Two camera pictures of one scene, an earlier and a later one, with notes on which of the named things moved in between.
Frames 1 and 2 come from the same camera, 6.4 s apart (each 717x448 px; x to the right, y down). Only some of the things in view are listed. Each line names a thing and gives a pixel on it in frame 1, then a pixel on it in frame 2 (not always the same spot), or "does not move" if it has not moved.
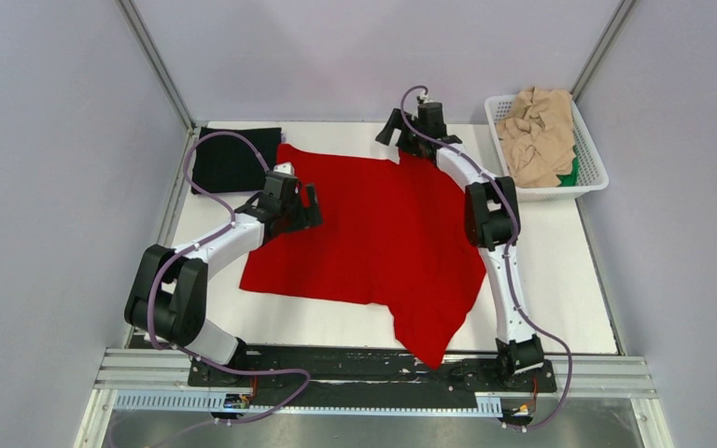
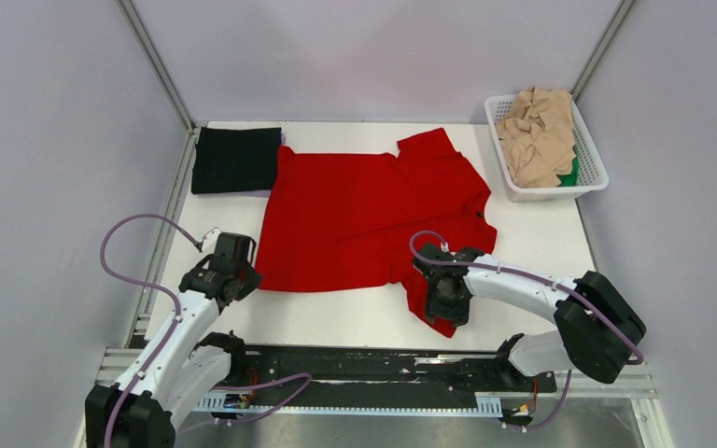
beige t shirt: (538, 137) does not move
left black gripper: (308, 216) to (251, 284)
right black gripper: (398, 122) to (434, 309)
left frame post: (144, 36) does not move
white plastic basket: (591, 173) does not move
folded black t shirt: (226, 164) does not move
